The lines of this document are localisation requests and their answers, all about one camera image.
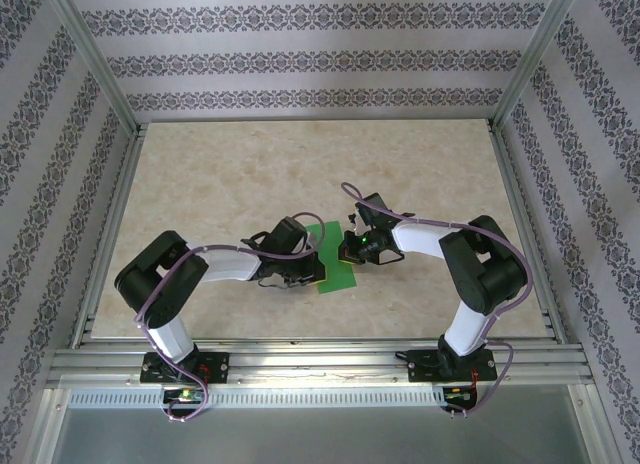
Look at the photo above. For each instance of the green paper sheet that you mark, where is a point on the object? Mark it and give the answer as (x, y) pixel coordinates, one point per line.
(330, 244)

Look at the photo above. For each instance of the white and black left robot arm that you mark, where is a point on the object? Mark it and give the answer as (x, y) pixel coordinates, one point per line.
(230, 266)

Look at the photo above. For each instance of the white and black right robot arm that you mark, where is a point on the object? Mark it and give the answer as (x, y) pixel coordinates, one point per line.
(420, 239)

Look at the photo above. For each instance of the grey metal panel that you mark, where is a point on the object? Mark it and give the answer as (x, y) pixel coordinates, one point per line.
(320, 434)

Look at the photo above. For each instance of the small controller board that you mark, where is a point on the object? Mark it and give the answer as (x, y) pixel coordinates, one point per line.
(185, 395)
(457, 393)

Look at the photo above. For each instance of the aluminium mounting rail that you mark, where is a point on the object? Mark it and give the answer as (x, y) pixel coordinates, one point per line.
(310, 364)

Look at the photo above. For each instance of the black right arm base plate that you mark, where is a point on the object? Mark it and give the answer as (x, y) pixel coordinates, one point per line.
(420, 366)

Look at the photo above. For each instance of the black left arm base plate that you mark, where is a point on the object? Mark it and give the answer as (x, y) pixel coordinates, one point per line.
(215, 366)

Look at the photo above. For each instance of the aluminium side rail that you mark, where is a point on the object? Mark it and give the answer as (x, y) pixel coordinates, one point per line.
(107, 234)
(529, 234)

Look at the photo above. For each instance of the aluminium frame post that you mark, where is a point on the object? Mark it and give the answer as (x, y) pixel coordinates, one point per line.
(95, 59)
(532, 59)

